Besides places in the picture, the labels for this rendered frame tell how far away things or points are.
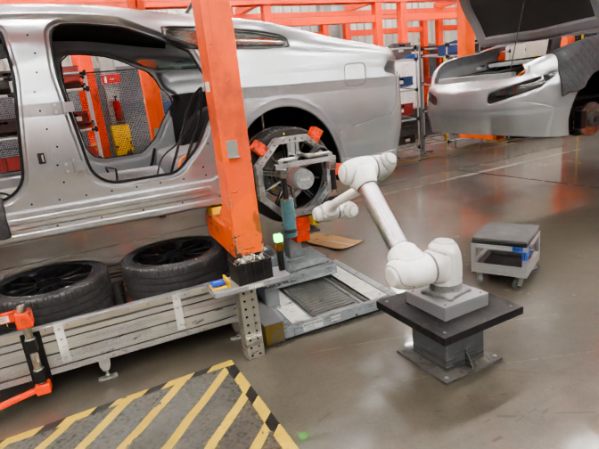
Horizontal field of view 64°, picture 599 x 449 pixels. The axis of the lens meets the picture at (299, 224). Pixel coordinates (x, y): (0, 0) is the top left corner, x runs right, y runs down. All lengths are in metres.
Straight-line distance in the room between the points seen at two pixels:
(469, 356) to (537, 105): 2.94
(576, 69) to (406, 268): 3.23
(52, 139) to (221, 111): 1.00
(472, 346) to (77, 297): 2.09
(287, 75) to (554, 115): 2.66
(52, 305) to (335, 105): 2.15
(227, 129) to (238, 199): 0.38
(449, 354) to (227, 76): 1.77
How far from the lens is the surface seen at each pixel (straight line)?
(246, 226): 2.69
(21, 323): 2.72
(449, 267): 2.38
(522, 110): 4.95
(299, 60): 3.34
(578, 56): 5.09
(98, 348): 2.85
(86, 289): 2.92
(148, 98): 5.29
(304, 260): 3.46
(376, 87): 3.61
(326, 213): 2.96
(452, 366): 2.54
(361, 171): 2.49
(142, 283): 2.96
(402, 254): 2.29
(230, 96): 2.61
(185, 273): 2.88
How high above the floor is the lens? 1.40
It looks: 15 degrees down
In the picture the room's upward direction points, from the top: 6 degrees counter-clockwise
